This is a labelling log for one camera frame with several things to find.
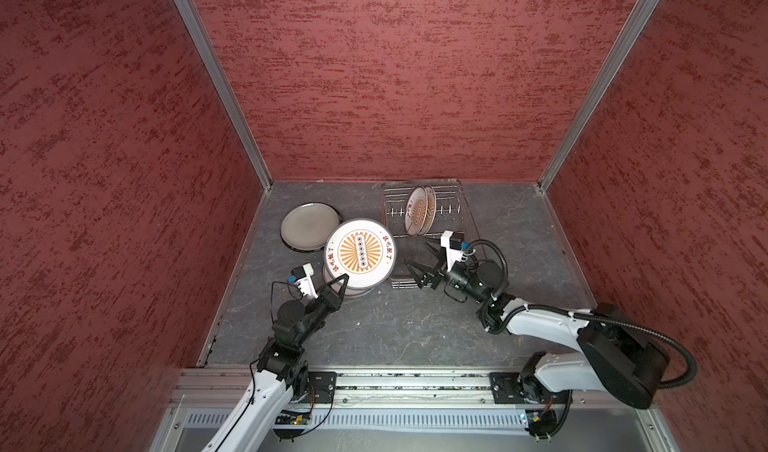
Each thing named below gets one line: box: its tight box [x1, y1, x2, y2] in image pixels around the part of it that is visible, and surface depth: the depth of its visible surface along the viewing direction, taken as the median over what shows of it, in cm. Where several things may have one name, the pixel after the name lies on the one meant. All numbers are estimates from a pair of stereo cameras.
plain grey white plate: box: [281, 203, 341, 251], surface depth 108 cm
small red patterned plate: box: [324, 218, 397, 291], surface depth 81 cm
